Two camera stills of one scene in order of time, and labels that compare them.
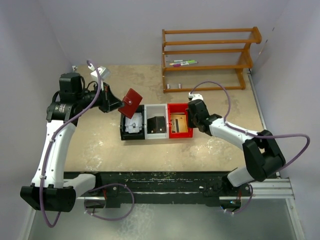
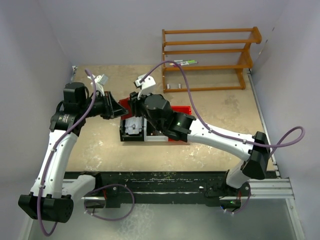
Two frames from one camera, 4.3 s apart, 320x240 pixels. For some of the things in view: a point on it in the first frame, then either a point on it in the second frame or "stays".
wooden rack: [257, 39] stays
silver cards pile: [134, 124] stays
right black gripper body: [192, 120] -> [138, 106]
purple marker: [178, 65] stays
